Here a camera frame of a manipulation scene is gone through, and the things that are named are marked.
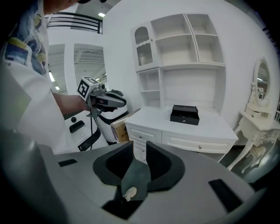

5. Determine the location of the black metal railing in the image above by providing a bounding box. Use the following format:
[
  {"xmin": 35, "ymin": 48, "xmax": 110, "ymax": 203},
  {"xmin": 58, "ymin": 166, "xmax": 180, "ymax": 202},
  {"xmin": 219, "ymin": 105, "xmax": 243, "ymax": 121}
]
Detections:
[{"xmin": 45, "ymin": 12, "xmax": 103, "ymax": 35}]

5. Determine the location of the white ornate stool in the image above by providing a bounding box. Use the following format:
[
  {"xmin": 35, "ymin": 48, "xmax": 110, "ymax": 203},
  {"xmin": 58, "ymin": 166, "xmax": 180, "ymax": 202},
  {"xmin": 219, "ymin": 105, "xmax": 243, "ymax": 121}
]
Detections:
[{"xmin": 240, "ymin": 146, "xmax": 268, "ymax": 174}]

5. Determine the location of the brown cardboard box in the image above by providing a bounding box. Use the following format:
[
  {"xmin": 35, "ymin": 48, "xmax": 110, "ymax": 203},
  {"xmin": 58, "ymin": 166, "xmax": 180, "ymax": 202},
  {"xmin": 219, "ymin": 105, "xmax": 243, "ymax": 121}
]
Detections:
[{"xmin": 110, "ymin": 108, "xmax": 142, "ymax": 144}]

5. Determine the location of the person's left forearm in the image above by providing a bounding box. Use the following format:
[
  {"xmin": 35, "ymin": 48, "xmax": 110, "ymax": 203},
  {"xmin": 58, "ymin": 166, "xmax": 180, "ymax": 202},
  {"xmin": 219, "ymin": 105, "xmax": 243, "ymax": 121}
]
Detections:
[{"xmin": 52, "ymin": 91, "xmax": 91, "ymax": 116}]

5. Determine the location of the white drawer desk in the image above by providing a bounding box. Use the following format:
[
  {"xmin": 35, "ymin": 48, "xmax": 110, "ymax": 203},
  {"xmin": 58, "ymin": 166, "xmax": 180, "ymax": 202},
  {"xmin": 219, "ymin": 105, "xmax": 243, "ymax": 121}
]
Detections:
[{"xmin": 124, "ymin": 105, "xmax": 239, "ymax": 165}]

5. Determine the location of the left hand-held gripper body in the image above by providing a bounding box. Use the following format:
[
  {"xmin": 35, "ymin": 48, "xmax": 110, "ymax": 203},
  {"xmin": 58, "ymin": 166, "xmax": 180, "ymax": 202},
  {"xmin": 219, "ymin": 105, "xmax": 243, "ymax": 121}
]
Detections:
[{"xmin": 76, "ymin": 76, "xmax": 127, "ymax": 119}]

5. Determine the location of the person's left hand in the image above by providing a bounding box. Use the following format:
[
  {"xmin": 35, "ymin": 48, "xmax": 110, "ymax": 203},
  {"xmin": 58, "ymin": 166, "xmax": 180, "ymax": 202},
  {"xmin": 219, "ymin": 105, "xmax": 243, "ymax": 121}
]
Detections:
[{"xmin": 89, "ymin": 97, "xmax": 119, "ymax": 113}]

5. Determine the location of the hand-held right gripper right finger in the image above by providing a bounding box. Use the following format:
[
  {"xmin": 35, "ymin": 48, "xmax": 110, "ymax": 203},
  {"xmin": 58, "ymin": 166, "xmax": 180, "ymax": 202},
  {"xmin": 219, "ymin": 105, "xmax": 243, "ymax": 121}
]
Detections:
[{"xmin": 146, "ymin": 140, "xmax": 186, "ymax": 193}]

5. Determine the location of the white ornate dressing table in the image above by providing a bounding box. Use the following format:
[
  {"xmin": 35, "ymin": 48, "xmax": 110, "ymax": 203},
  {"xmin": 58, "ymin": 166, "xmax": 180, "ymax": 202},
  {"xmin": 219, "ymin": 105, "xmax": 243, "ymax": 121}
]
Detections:
[{"xmin": 227, "ymin": 102, "xmax": 280, "ymax": 174}]

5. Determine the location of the white and black machine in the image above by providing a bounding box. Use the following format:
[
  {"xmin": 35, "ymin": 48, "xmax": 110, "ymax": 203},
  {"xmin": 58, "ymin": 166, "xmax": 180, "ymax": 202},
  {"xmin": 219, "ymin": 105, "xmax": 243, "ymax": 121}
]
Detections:
[{"xmin": 65, "ymin": 104, "xmax": 130, "ymax": 152}]

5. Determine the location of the oval white-framed mirror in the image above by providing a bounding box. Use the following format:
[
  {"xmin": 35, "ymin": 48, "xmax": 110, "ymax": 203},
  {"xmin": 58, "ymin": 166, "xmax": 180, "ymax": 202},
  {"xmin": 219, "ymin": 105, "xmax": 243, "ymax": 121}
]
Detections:
[{"xmin": 251, "ymin": 56, "xmax": 272, "ymax": 108}]

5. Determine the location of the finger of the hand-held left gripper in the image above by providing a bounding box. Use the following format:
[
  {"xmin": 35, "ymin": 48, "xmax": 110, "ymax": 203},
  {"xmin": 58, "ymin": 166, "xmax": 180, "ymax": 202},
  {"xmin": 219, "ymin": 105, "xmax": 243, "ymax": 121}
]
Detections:
[{"xmin": 106, "ymin": 89, "xmax": 124, "ymax": 98}]

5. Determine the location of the person's patterned white shirt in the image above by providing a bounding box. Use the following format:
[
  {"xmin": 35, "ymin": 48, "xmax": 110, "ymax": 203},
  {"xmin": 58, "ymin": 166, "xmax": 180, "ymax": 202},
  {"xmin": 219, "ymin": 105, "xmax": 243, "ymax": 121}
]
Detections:
[{"xmin": 0, "ymin": 0, "xmax": 67, "ymax": 155}]

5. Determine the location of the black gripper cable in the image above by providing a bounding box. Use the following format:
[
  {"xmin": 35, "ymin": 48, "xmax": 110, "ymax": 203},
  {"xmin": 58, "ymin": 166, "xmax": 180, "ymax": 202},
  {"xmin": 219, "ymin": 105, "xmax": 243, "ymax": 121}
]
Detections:
[{"xmin": 89, "ymin": 113, "xmax": 99, "ymax": 151}]

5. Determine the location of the white shelf hutch cabinet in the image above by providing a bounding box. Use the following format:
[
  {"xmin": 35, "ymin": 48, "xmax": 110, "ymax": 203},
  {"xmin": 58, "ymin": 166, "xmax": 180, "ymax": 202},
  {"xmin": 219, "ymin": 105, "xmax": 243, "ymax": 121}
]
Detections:
[{"xmin": 130, "ymin": 13, "xmax": 227, "ymax": 114}]

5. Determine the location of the black box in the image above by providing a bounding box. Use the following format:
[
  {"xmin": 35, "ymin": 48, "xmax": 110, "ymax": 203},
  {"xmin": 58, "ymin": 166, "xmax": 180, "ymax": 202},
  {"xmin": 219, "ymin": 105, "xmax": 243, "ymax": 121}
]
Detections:
[{"xmin": 170, "ymin": 104, "xmax": 200, "ymax": 126}]

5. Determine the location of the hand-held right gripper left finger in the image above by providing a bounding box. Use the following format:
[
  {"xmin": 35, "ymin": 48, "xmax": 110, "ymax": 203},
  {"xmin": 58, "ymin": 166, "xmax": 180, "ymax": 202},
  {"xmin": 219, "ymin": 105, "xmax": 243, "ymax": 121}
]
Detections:
[{"xmin": 92, "ymin": 141, "xmax": 134, "ymax": 186}]

